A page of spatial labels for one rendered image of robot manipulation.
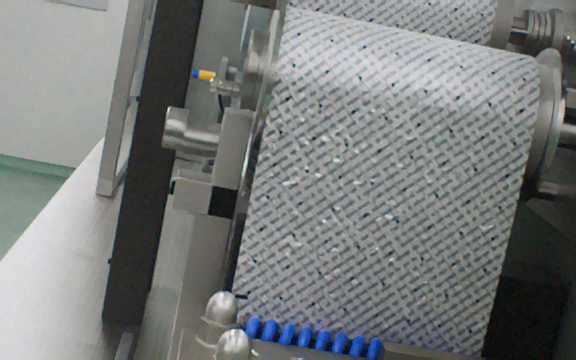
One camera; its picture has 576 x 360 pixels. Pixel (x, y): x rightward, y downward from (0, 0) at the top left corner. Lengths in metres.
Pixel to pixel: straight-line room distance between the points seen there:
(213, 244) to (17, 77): 5.64
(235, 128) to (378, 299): 0.21
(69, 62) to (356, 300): 5.67
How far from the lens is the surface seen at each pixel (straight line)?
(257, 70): 0.98
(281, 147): 0.96
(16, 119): 6.69
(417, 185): 0.98
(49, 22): 6.60
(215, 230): 1.05
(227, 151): 1.03
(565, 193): 1.16
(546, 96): 1.00
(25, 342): 1.24
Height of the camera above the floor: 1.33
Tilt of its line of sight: 10 degrees down
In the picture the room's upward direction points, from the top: 11 degrees clockwise
